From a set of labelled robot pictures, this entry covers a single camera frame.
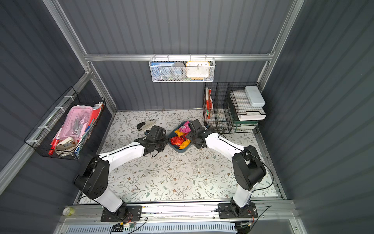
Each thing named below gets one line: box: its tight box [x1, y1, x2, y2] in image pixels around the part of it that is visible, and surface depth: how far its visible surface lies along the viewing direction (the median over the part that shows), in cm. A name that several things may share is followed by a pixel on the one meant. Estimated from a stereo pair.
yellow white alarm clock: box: [186, 60, 211, 78], surface depth 91 cm
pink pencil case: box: [58, 105, 94, 141], surface depth 74 cm
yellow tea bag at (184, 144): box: [178, 138, 191, 150], surface depth 96 cm
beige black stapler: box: [136, 119, 157, 132], surface depth 110 cm
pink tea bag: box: [178, 120, 191, 134], surface depth 101 cm
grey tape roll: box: [169, 61, 187, 80], surface depth 89 cm
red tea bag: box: [170, 133, 188, 147], surface depth 100 cm
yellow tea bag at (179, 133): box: [174, 129, 185, 137], surface depth 101 cm
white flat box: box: [244, 85, 266, 107], surface depth 99 cm
